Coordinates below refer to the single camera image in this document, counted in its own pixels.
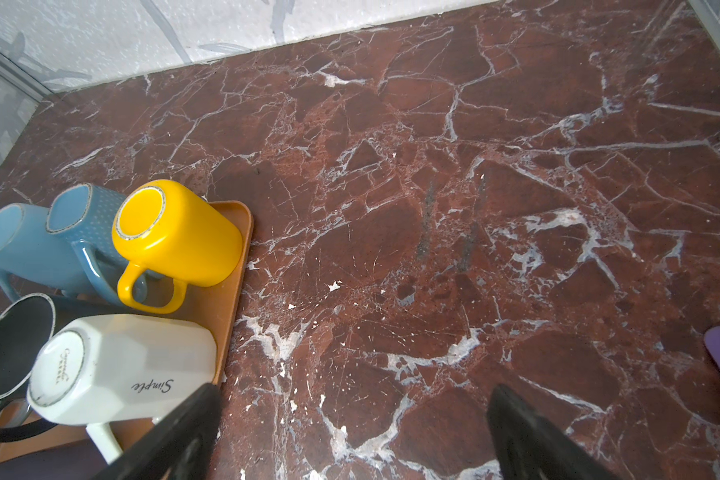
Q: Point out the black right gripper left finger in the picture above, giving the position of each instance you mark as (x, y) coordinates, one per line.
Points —
(179, 447)

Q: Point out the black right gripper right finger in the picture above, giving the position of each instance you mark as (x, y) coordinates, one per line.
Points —
(529, 446)

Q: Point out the black mug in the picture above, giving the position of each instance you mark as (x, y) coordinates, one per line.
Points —
(25, 327)

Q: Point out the white mug with lettering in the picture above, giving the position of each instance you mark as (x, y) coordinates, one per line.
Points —
(116, 367)

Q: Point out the yellow mug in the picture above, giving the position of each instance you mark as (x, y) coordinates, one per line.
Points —
(166, 228)

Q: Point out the teal dotted mug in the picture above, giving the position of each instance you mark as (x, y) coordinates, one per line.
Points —
(82, 216)

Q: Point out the light blue mug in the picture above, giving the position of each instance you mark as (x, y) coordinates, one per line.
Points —
(28, 251)

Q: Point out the orange plastic tray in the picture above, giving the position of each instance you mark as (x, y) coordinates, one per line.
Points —
(213, 308)

